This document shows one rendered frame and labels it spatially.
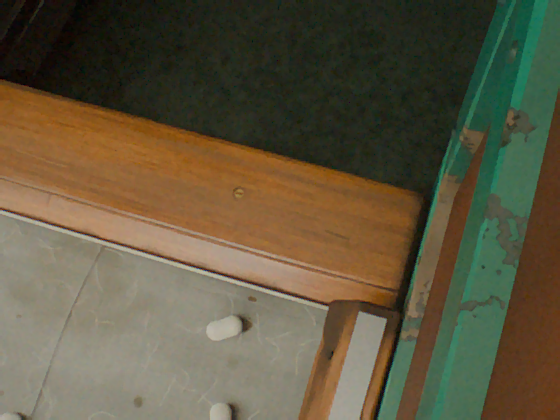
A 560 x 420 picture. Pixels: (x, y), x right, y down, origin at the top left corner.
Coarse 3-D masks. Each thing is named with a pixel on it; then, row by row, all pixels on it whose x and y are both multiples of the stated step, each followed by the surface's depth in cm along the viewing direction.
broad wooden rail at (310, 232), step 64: (0, 128) 78; (64, 128) 77; (128, 128) 77; (0, 192) 77; (64, 192) 76; (128, 192) 76; (192, 192) 75; (256, 192) 75; (320, 192) 75; (384, 192) 75; (192, 256) 76; (256, 256) 74; (320, 256) 74; (384, 256) 73
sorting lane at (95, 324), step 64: (0, 256) 77; (64, 256) 77; (128, 256) 77; (0, 320) 75; (64, 320) 75; (128, 320) 75; (192, 320) 75; (256, 320) 75; (320, 320) 75; (0, 384) 74; (64, 384) 74; (128, 384) 74; (192, 384) 73; (256, 384) 73
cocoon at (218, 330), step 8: (216, 320) 74; (224, 320) 73; (232, 320) 73; (240, 320) 74; (208, 328) 73; (216, 328) 73; (224, 328) 73; (232, 328) 73; (240, 328) 73; (208, 336) 73; (216, 336) 73; (224, 336) 73; (232, 336) 74
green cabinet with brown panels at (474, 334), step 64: (512, 0) 34; (512, 64) 27; (512, 128) 23; (448, 192) 63; (512, 192) 23; (448, 256) 52; (512, 256) 22; (448, 320) 25; (512, 320) 21; (448, 384) 21; (512, 384) 18
